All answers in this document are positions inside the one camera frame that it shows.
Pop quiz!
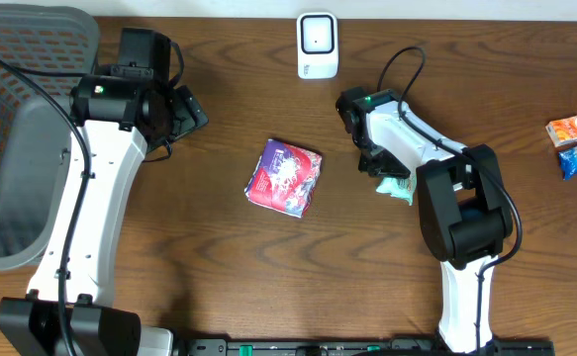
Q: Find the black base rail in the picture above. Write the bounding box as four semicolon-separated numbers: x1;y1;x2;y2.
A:
178;337;555;356

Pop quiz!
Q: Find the red purple pad package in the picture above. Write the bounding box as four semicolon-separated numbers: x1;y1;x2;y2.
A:
244;139;323;219

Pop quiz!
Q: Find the grey plastic mesh basket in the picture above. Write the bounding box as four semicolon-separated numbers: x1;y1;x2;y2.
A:
0;4;100;271

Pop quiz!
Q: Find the orange tissue packet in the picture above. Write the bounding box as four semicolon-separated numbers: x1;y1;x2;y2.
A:
545;115;577;147

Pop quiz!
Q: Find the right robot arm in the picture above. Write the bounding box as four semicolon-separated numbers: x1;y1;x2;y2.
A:
336;87;513;354

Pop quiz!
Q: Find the green wipes packet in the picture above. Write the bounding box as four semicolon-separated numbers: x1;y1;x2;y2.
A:
376;175;417;206

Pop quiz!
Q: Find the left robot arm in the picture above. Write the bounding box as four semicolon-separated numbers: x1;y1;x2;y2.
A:
0;75;208;355

